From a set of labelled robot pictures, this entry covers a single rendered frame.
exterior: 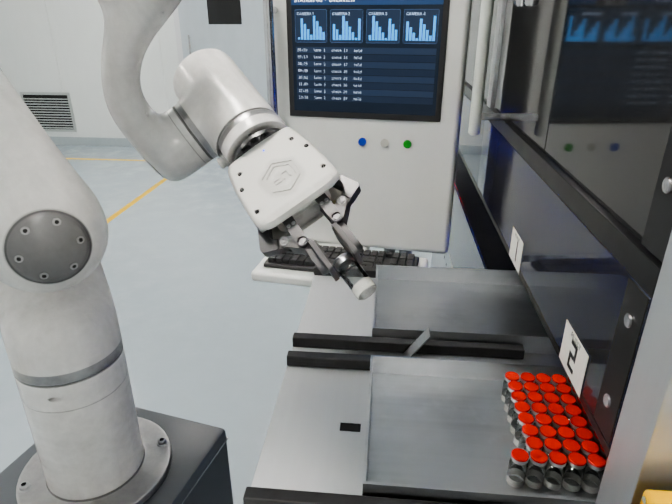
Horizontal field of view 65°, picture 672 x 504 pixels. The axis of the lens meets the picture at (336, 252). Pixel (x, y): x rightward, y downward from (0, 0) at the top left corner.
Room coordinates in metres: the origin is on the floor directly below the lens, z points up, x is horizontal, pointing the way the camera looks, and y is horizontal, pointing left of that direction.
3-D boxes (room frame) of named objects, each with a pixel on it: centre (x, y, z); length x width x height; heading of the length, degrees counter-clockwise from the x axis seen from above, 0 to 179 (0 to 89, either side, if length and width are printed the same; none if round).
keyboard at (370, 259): (1.29, -0.02, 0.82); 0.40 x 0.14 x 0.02; 77
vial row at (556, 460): (0.56, -0.28, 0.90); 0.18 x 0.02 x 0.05; 175
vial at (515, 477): (0.49, -0.23, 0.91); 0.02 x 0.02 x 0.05
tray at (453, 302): (0.91, -0.25, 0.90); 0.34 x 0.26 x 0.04; 84
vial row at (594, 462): (0.56, -0.32, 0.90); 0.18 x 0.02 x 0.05; 175
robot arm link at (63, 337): (0.55, 0.34, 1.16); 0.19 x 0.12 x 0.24; 34
